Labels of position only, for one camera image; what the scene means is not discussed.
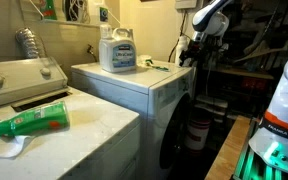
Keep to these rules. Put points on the wooden storage shelf board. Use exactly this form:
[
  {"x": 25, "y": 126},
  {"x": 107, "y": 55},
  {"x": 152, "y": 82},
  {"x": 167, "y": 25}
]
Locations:
[{"x": 244, "y": 71}]

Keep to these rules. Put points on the crumpled white plastic wrap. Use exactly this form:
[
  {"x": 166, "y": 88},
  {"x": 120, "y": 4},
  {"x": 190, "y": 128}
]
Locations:
[{"x": 143, "y": 59}]

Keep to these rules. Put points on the stacked white tubs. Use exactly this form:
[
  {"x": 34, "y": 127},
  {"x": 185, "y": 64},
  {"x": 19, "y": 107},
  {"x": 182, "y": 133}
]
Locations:
[{"x": 212, "y": 105}]

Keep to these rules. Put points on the wall water valve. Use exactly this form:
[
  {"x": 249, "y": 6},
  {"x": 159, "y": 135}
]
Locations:
[{"x": 90, "y": 50}]

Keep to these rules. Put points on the white wall shelf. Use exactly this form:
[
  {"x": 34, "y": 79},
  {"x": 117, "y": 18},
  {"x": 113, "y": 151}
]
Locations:
[{"x": 70, "y": 22}]

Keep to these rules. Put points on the large white detergent jug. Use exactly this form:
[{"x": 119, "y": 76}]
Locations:
[{"x": 117, "y": 53}]

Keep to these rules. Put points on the red and white bucket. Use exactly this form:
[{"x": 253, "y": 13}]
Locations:
[{"x": 197, "y": 133}]

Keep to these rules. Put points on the green and white scrub brush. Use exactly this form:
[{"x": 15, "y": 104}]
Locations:
[{"x": 159, "y": 67}]

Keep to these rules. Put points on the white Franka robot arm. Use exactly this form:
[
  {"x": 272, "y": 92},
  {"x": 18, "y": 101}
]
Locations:
[{"x": 284, "y": 100}]

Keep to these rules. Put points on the small labelled white box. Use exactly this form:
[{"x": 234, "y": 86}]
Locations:
[{"x": 103, "y": 14}]

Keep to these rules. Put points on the green bottle lying down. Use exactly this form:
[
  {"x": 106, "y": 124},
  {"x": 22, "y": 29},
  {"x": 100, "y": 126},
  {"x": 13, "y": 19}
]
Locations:
[{"x": 34, "y": 120}]

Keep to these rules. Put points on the white wall panel box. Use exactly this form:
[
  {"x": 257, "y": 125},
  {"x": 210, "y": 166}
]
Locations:
[{"x": 185, "y": 4}]

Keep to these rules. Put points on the wooden table board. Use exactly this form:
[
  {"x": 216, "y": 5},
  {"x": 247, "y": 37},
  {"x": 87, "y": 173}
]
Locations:
[{"x": 229, "y": 150}]

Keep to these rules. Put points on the white cloth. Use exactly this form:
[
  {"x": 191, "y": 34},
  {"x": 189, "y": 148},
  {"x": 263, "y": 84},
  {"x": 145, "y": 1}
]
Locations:
[{"x": 4, "y": 146}]

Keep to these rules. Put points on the white front-load washing machine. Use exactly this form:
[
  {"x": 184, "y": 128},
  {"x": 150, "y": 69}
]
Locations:
[{"x": 130, "y": 86}]

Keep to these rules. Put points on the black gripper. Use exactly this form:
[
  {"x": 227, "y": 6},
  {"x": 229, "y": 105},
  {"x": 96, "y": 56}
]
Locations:
[{"x": 194, "y": 46}]

